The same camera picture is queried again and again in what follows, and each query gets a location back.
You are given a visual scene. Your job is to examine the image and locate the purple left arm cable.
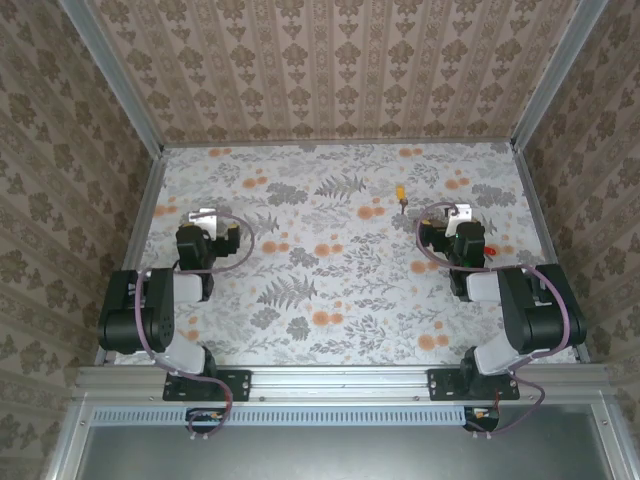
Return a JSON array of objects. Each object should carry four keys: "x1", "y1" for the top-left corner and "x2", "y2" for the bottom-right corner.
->
[{"x1": 133, "y1": 212, "x2": 256, "y2": 441}]

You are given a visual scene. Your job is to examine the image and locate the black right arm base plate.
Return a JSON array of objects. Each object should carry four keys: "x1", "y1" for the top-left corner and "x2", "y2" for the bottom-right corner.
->
[{"x1": 427, "y1": 368, "x2": 521, "y2": 403}]

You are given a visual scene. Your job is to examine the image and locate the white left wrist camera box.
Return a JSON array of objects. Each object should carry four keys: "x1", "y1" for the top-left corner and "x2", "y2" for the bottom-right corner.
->
[{"x1": 188, "y1": 208, "x2": 222, "y2": 237}]

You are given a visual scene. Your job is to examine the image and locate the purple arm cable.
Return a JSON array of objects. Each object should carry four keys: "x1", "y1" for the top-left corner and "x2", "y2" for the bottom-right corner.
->
[
  {"x1": 133, "y1": 212, "x2": 256, "y2": 441},
  {"x1": 416, "y1": 201, "x2": 572, "y2": 437}
]

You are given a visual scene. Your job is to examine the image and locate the aluminium mounting rail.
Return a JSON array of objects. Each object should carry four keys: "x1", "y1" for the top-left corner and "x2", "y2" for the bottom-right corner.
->
[{"x1": 74, "y1": 363, "x2": 612, "y2": 402}]

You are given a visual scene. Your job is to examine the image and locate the aluminium table side rail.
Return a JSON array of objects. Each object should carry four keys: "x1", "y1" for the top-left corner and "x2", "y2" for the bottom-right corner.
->
[
  {"x1": 94, "y1": 147, "x2": 170, "y2": 366},
  {"x1": 512, "y1": 144, "x2": 592, "y2": 362}
]

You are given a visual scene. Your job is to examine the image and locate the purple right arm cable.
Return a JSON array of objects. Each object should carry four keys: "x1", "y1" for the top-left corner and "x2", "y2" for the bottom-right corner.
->
[{"x1": 416, "y1": 201, "x2": 572, "y2": 437}]

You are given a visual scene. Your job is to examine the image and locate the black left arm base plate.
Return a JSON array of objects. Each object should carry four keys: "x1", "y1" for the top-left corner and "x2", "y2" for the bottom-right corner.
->
[{"x1": 163, "y1": 368, "x2": 252, "y2": 403}]

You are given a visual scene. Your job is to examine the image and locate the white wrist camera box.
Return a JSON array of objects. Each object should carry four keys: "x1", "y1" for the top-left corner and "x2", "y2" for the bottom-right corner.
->
[
  {"x1": 446, "y1": 203, "x2": 474, "y2": 235},
  {"x1": 188, "y1": 208, "x2": 222, "y2": 237}
]

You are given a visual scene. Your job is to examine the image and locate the grey slotted cable duct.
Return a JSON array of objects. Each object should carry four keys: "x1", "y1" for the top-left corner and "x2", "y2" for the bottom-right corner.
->
[{"x1": 92, "y1": 405, "x2": 469, "y2": 427}]

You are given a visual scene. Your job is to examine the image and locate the grey metal sheet panel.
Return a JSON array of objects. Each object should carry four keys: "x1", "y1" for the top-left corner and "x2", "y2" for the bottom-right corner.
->
[{"x1": 74, "y1": 423, "x2": 617, "y2": 480}]

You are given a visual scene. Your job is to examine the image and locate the aluminium frame post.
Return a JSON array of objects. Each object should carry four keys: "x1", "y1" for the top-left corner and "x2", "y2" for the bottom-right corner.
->
[
  {"x1": 58, "y1": 0, "x2": 166, "y2": 159},
  {"x1": 509, "y1": 0, "x2": 612, "y2": 152}
]

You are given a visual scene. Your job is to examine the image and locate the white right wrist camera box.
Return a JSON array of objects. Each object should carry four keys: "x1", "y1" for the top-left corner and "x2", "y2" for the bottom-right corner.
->
[{"x1": 446, "y1": 203, "x2": 474, "y2": 235}]

